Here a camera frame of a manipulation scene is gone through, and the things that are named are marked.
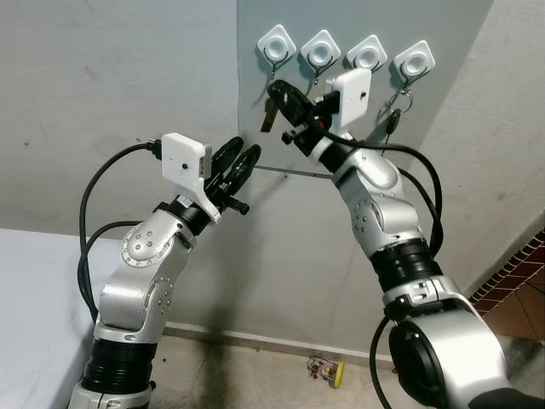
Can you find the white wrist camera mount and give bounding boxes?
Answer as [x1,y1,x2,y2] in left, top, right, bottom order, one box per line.
[327,67,373,130]
[159,132,215,224]

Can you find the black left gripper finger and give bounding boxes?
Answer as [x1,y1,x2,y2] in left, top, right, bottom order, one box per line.
[228,144,263,186]
[211,136,245,177]

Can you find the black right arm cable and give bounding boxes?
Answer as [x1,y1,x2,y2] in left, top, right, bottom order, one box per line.
[324,128,445,258]

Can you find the grey wall board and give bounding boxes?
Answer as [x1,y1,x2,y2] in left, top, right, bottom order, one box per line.
[236,0,496,184]

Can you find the black car key with ring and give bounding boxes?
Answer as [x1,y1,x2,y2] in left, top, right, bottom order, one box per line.
[383,84,416,142]

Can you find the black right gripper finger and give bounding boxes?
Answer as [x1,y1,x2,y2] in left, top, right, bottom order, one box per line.
[267,79,311,108]
[272,95,313,127]

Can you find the white wall hook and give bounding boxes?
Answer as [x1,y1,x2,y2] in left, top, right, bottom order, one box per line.
[345,34,389,76]
[256,24,298,71]
[300,29,342,79]
[392,40,437,86]

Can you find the small yellow toy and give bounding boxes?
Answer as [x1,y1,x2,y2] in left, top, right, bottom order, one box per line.
[307,355,347,389]

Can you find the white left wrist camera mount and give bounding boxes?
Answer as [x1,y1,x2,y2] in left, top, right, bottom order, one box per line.
[159,132,215,224]

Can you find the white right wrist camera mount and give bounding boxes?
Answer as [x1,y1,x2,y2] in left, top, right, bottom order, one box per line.
[327,67,373,130]

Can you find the grey skirting board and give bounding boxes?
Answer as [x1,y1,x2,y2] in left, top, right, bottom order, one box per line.
[160,322,394,360]

